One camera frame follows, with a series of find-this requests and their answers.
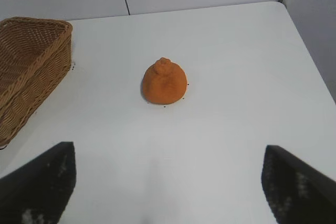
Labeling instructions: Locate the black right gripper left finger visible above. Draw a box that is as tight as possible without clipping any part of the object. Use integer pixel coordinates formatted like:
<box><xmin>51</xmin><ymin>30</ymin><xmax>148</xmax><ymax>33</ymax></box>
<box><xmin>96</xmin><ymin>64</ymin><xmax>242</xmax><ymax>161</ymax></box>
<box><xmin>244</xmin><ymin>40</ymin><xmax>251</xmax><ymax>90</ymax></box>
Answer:
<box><xmin>0</xmin><ymin>141</ymin><xmax>77</xmax><ymax>224</ymax></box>

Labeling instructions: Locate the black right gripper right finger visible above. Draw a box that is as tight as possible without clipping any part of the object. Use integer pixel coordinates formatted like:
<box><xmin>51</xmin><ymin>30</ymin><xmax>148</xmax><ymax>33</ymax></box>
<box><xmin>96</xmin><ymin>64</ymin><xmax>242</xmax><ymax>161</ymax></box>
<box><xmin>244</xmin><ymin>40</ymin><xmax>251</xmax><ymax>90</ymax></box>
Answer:
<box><xmin>261</xmin><ymin>144</ymin><xmax>336</xmax><ymax>224</ymax></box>

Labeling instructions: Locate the brown woven wicker basket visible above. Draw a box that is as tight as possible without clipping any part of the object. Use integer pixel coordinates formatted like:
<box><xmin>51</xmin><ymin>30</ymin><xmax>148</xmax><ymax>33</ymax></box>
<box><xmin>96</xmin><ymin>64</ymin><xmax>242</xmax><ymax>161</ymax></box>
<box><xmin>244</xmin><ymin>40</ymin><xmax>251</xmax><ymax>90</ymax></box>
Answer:
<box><xmin>0</xmin><ymin>16</ymin><xmax>74</xmax><ymax>149</ymax></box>

